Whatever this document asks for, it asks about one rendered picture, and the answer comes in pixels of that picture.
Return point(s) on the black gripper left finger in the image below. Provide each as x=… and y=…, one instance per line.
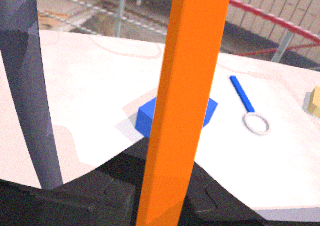
x=106, y=196

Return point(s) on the blue box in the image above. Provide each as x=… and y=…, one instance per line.
x=144, y=117

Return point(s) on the orange handle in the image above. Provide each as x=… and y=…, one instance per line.
x=190, y=56

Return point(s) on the blue handle with grey loop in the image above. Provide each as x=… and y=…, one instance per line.
x=244, y=99

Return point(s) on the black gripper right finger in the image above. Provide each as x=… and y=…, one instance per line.
x=207, y=203

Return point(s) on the tan flat block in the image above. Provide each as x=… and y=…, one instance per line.
x=314, y=102

